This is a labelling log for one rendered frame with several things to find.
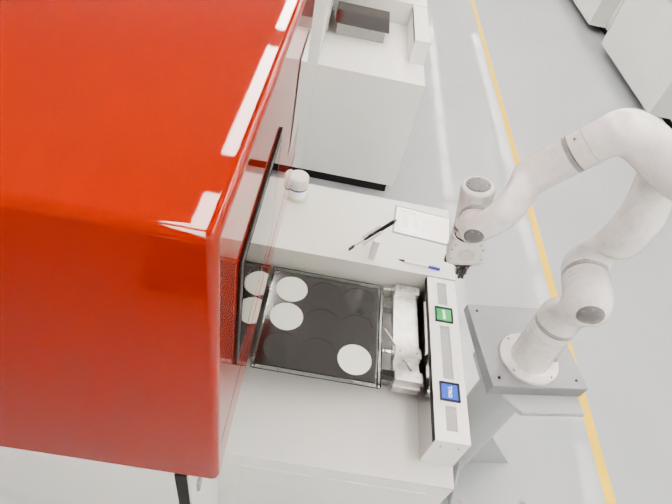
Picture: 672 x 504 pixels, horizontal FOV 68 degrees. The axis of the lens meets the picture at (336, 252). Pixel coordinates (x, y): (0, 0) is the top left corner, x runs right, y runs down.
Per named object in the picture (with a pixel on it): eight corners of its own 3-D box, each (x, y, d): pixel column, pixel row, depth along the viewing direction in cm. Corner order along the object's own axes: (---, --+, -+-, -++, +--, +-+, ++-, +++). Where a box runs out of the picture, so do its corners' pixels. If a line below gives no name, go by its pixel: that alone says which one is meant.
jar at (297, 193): (284, 201, 176) (287, 180, 169) (288, 188, 181) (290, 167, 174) (304, 204, 176) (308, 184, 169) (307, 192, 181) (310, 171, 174)
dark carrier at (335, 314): (253, 363, 138) (253, 362, 138) (275, 271, 162) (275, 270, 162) (374, 383, 140) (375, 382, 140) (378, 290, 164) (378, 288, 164)
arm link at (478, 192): (487, 238, 128) (486, 215, 134) (496, 198, 119) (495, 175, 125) (453, 235, 130) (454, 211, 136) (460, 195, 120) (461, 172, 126)
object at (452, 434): (419, 461, 135) (435, 440, 125) (415, 301, 173) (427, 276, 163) (452, 467, 136) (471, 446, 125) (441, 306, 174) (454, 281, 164)
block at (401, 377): (392, 384, 143) (395, 378, 141) (392, 373, 145) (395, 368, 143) (419, 388, 143) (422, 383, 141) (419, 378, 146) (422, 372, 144)
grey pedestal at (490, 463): (502, 415, 242) (594, 317, 183) (531, 514, 212) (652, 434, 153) (401, 413, 234) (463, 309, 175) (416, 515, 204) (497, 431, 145)
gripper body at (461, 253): (450, 238, 132) (445, 267, 140) (490, 240, 131) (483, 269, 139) (449, 219, 137) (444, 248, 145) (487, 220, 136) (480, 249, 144)
